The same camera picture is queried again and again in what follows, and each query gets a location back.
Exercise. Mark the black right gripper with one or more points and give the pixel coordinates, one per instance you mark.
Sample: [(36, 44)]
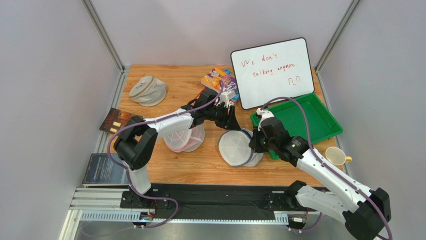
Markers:
[(260, 141)]

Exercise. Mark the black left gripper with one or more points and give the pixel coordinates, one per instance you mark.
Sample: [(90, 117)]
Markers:
[(229, 122)]

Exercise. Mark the white mesh laundry bag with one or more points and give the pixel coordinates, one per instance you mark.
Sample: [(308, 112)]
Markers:
[(234, 148)]

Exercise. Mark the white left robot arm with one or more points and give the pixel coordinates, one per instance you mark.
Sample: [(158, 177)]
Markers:
[(135, 143)]

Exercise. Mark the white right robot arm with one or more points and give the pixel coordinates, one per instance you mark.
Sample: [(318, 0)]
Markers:
[(363, 211)]

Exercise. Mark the pink-rimmed mesh laundry bag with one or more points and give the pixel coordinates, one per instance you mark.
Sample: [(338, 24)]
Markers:
[(186, 140)]

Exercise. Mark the beige mesh laundry bag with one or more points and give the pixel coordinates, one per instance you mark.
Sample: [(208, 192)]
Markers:
[(148, 92)]

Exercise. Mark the Roald Dahl colourful book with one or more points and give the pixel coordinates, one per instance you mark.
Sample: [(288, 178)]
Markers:
[(213, 78)]

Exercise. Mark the green plastic tray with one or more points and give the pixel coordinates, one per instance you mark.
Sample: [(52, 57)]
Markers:
[(300, 123)]

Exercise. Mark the whiteboard with red writing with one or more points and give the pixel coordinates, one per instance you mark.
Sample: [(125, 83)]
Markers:
[(281, 69)]

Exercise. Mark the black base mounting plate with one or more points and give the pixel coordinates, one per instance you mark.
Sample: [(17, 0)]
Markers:
[(212, 202)]

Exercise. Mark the yellow cup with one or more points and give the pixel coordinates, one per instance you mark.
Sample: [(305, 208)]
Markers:
[(337, 156)]

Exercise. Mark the Kate DiCamillo dark book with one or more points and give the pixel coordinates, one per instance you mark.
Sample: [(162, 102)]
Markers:
[(115, 120)]

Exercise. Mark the dark blue hardcover book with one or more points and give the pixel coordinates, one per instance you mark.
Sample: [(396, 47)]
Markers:
[(102, 172)]

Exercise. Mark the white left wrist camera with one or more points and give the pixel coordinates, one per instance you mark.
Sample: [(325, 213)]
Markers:
[(226, 98)]

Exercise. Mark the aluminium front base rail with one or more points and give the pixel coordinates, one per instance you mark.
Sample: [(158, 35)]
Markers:
[(103, 205)]

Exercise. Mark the aluminium frame rail left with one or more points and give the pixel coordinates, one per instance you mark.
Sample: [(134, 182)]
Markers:
[(105, 80)]

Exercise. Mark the aluminium frame rail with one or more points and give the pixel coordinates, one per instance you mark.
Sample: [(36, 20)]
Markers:
[(105, 80), (333, 43)]

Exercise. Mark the aluminium frame rail right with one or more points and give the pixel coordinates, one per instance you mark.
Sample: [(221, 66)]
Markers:
[(333, 43)]

